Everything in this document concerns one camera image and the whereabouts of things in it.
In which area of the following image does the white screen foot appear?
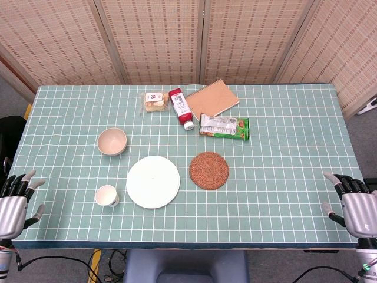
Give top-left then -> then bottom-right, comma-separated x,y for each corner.
356,96 -> 377,116

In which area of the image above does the brown spiral notebook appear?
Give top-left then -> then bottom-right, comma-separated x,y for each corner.
184,78 -> 240,118

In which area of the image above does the white round plate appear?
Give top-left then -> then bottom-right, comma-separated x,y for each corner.
125,156 -> 181,209

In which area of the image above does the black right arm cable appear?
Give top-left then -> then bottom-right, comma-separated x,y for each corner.
291,266 -> 363,283

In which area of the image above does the off-white bowl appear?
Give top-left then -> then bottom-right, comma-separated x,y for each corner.
97,127 -> 128,156

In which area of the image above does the blue-grey padded stool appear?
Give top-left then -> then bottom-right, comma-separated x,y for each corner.
122,249 -> 250,283

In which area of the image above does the brown woven round coaster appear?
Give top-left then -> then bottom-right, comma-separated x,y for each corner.
188,151 -> 230,192

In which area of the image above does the black chair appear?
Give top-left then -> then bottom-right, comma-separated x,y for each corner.
0,116 -> 28,179

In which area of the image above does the clear wrapped cake slice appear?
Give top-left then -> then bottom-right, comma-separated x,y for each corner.
140,91 -> 171,114

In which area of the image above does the green snack packet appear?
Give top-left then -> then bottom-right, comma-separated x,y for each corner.
199,113 -> 250,142

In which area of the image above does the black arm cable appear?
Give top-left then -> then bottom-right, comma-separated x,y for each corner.
16,254 -> 100,283
291,266 -> 363,283

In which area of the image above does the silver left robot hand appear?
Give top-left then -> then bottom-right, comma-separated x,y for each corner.
0,169 -> 46,239

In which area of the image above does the green grid tablecloth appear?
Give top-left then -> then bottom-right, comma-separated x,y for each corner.
10,84 -> 368,250

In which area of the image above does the red bottle with white cap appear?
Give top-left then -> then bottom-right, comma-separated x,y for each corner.
168,88 -> 195,131

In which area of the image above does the small white flowered cup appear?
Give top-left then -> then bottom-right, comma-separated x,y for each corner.
94,185 -> 120,208

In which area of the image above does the bamboo folding screen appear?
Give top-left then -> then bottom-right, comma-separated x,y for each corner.
0,0 -> 377,119

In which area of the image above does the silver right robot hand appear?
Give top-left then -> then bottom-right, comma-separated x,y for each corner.
322,172 -> 377,238

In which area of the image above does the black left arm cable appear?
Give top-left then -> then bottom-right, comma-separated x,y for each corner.
16,254 -> 100,283

